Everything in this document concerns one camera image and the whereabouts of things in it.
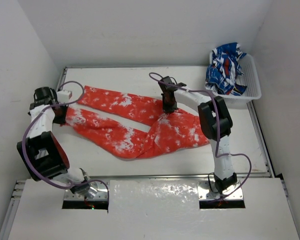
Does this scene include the red white patterned trousers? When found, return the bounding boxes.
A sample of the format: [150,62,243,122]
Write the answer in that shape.
[66,85,210,160]

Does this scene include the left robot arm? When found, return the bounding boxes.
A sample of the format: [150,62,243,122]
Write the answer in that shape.
[16,87,98,199]

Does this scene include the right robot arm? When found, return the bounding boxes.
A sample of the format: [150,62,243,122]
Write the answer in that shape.
[158,76,237,196]

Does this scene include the blue white patterned garment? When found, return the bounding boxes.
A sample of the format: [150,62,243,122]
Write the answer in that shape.
[205,42,247,96]

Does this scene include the white plastic basket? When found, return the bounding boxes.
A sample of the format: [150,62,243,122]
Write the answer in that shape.
[211,53,262,109]

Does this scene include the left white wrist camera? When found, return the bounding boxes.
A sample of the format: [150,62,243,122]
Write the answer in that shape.
[56,90,73,103]

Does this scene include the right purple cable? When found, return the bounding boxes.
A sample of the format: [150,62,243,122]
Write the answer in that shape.
[148,72,253,202]

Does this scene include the purple cable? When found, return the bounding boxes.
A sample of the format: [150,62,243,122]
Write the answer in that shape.
[22,80,110,201]
[148,72,253,202]

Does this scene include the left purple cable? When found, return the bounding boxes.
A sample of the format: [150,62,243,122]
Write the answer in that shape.
[22,80,110,201]

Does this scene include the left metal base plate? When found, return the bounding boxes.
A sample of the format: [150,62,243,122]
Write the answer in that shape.
[63,175,110,202]

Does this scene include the metal base plate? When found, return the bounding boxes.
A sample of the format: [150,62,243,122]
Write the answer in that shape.
[63,175,110,202]
[197,178,244,201]

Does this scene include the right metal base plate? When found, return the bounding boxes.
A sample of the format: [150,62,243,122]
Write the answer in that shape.
[197,178,244,201]

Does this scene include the aluminium table frame rail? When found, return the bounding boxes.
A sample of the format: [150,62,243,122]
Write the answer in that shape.
[0,66,300,240]

